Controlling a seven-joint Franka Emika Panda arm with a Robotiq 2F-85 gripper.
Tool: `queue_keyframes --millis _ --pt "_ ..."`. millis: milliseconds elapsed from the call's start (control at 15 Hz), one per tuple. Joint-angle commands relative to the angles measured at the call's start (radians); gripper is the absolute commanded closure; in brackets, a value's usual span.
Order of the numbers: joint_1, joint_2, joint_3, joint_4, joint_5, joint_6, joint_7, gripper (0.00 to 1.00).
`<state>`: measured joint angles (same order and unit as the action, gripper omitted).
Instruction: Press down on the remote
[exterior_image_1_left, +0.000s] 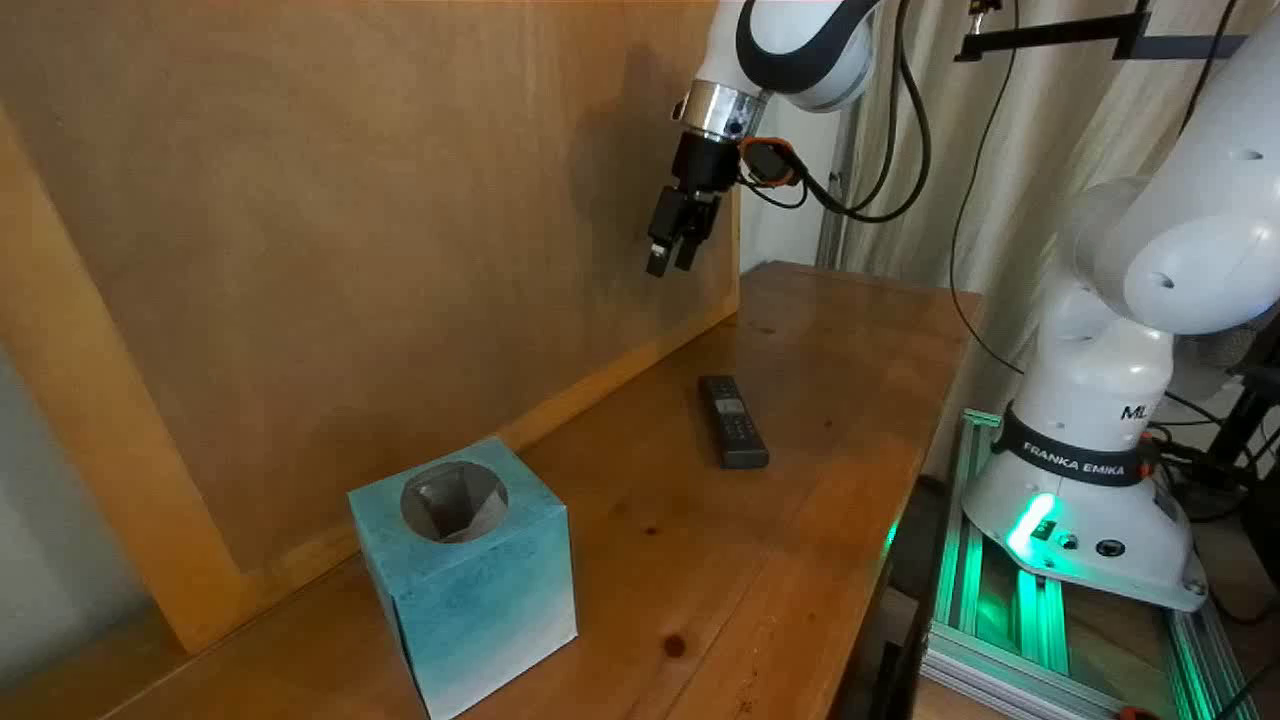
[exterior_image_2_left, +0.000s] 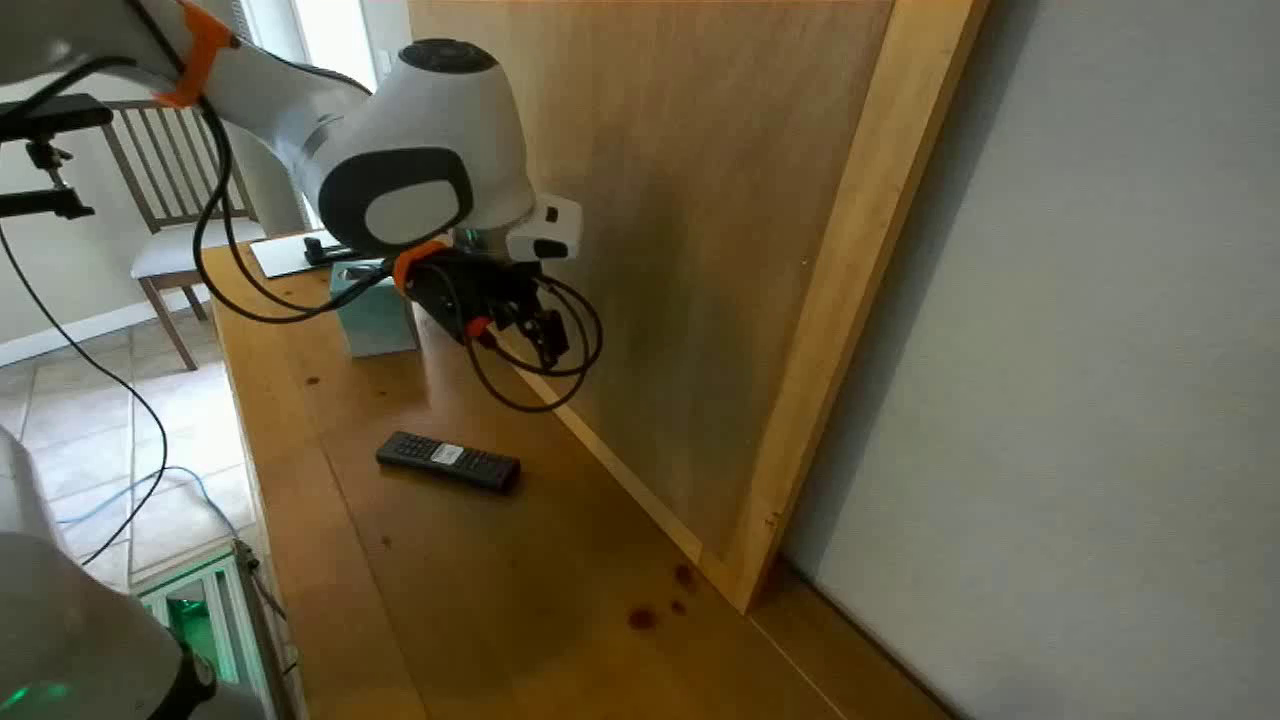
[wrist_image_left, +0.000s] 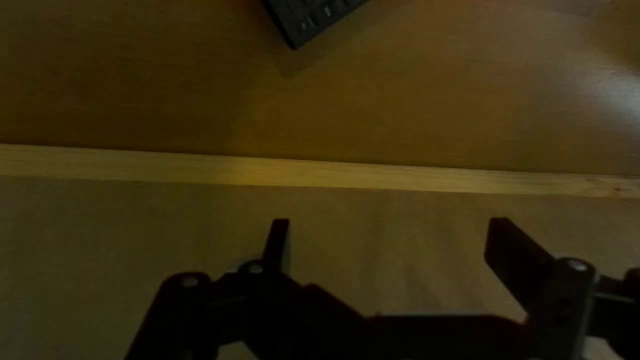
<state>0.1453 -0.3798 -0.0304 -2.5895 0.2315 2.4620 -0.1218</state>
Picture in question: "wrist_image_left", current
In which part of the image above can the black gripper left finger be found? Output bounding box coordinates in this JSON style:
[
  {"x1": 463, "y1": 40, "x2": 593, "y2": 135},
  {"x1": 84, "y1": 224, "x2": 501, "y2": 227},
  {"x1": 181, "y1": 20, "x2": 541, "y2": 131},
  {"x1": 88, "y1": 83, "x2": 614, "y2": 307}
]
[{"x1": 127, "y1": 217, "x2": 368, "y2": 360}]

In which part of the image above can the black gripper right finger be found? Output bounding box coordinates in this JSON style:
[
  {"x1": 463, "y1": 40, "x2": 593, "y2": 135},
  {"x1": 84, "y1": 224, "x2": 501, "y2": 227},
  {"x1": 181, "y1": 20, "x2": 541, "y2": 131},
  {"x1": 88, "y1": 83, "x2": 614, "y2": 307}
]
[{"x1": 484, "y1": 216, "x2": 640, "y2": 360}]

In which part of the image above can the wooden back panel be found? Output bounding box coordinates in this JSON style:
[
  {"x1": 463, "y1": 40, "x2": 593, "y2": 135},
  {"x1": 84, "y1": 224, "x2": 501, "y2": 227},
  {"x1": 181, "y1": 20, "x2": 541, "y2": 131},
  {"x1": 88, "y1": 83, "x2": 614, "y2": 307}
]
[{"x1": 0, "y1": 141, "x2": 640, "y2": 360}]

